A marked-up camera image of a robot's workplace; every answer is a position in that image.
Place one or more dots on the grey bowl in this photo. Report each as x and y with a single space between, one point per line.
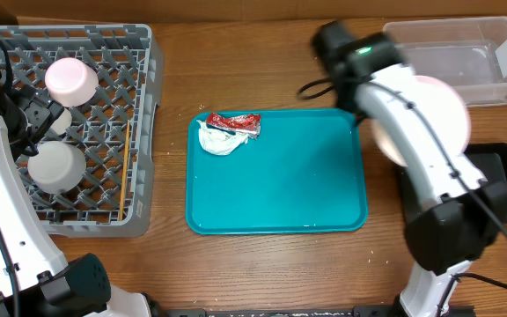
57 168

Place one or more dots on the large white plate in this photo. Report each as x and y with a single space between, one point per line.
447 114

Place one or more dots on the grey dishwasher rack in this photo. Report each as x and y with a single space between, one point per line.
129 64

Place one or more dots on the teal plastic tray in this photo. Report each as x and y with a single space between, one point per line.
303 174

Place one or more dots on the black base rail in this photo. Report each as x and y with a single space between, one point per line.
357 311

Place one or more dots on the black plastic tray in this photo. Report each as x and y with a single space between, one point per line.
491 159

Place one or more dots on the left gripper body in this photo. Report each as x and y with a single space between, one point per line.
41 112

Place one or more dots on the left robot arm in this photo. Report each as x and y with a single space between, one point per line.
35 278

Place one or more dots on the red foil snack wrapper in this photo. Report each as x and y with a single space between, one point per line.
248 124

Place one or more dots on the clear plastic container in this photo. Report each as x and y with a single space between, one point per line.
469 54

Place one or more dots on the white paper cup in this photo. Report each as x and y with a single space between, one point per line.
60 125

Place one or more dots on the brown cardboard backdrop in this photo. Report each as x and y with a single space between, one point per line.
240 10

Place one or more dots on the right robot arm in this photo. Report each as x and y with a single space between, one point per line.
459 211

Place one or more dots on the crumpled white napkin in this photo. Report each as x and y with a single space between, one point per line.
219 142

